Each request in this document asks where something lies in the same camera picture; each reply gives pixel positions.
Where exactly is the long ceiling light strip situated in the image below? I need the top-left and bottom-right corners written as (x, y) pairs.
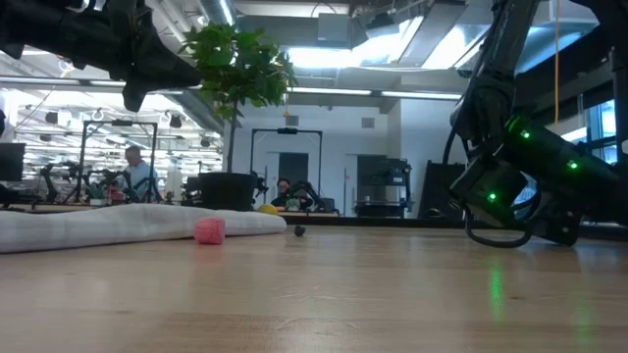
top-left (287, 86), bottom-right (465, 102)

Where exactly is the large metal ceiling duct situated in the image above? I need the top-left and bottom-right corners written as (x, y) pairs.
top-left (352, 0), bottom-right (602, 77)

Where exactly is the pink raspberry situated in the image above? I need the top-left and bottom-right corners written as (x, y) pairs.
top-left (192, 216), bottom-right (228, 246)

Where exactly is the tall black gantry frame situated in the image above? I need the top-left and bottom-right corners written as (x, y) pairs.
top-left (76, 120), bottom-right (159, 203)

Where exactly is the white checkered cloth towel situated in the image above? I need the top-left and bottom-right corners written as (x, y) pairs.
top-left (0, 203), bottom-right (288, 255)

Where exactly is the standing person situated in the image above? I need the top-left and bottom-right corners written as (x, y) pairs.
top-left (117, 144), bottom-right (161, 203)

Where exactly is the seated person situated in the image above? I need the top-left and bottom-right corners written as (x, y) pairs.
top-left (270, 176), bottom-right (308, 211)

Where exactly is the black appliance cabinet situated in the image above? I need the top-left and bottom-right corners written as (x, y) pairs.
top-left (353, 155), bottom-right (413, 218)

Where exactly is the green potted plant black pot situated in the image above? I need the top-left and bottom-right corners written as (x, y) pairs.
top-left (177, 22), bottom-right (298, 212)

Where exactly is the distant black gantry frame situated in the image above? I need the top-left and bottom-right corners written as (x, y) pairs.
top-left (249, 126), bottom-right (324, 212)

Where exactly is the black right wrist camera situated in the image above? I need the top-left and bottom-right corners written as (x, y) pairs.
top-left (448, 155), bottom-right (531, 229)

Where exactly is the black curtain panel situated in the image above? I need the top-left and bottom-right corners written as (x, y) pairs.
top-left (420, 160), bottom-right (467, 222)

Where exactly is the dark background monitor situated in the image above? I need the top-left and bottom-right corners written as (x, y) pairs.
top-left (0, 141), bottom-right (26, 182)

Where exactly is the black vertical post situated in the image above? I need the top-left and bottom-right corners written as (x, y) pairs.
top-left (610, 46), bottom-right (628, 163)

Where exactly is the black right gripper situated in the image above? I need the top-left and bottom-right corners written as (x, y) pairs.
top-left (532, 195), bottom-right (588, 248)

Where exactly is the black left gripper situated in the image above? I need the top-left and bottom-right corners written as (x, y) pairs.
top-left (97, 0), bottom-right (203, 114)

